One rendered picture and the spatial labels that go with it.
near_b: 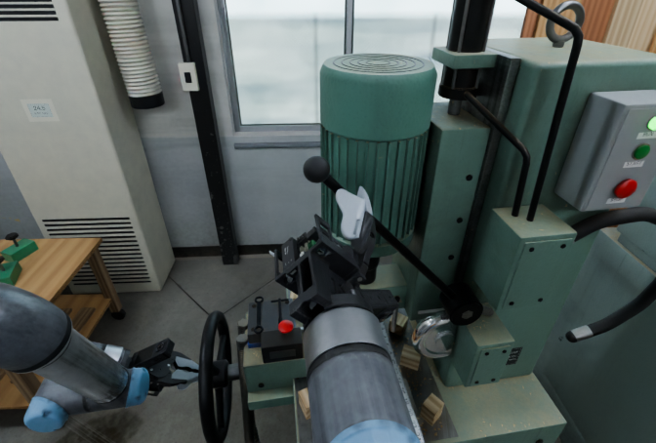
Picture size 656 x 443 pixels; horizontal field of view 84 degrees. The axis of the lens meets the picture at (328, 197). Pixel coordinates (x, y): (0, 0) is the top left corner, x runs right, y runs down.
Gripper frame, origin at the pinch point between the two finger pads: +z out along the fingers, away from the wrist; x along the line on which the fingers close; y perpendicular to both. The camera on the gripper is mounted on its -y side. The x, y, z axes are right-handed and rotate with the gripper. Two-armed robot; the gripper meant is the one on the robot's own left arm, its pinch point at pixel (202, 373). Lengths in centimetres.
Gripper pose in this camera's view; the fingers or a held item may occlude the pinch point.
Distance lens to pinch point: 111.8
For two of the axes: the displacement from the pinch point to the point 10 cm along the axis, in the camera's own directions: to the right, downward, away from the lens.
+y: -4.9, 7.8, 3.9
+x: 1.5, 5.1, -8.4
